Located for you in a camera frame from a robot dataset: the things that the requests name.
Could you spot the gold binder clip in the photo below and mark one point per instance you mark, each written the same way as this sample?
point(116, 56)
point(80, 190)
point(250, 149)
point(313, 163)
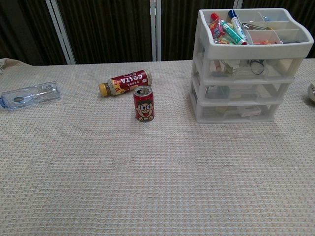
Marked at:
point(230, 68)

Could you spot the clear plastic drawer with clips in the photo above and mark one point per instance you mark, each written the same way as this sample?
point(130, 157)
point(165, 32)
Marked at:
point(275, 67)

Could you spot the white drawer organizer box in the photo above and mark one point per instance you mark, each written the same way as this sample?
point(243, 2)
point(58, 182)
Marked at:
point(204, 52)

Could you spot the metal ladle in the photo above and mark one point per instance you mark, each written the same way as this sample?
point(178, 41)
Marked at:
point(312, 94)

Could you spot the beige woven tablecloth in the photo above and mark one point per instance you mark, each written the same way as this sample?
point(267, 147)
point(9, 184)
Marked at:
point(157, 172)

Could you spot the white small box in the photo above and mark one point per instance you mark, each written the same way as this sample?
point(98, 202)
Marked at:
point(248, 110)

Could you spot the clear plastic drawer dark contents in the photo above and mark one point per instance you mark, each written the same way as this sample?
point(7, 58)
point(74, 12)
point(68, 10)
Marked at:
point(246, 94)

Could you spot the red capped green marker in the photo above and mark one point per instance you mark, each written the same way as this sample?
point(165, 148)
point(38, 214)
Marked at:
point(231, 32)

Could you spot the Costa coffee bottle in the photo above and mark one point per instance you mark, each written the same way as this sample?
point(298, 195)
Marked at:
point(128, 81)

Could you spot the red cartoon face can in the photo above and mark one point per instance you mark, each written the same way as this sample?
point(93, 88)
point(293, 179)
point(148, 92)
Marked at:
point(144, 108)

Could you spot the red snack packet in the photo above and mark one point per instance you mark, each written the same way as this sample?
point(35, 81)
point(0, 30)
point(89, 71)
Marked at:
point(216, 30)

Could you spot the blue capped white marker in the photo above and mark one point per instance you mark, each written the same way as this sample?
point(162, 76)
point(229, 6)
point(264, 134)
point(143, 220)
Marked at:
point(237, 24)

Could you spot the clear plastic water bottle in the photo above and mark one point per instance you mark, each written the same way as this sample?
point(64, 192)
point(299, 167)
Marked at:
point(29, 97)

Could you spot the red square packet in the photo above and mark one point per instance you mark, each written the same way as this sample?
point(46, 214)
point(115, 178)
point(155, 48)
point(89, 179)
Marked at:
point(265, 43)

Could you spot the wooden stick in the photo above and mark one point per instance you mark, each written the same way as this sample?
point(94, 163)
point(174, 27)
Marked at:
point(218, 65)

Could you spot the dark teal object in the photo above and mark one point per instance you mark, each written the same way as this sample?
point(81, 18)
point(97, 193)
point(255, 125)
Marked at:
point(217, 92)

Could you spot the blue small toy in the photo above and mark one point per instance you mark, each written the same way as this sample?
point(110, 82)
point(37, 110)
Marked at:
point(267, 18)

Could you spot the yellow small block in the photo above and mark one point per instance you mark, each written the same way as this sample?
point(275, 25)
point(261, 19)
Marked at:
point(230, 25)

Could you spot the translucent plastic drawer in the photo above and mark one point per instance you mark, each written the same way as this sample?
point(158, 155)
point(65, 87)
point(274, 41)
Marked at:
point(211, 115)

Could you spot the green yellow snack packet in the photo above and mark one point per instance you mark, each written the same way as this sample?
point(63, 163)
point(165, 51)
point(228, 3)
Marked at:
point(222, 41)

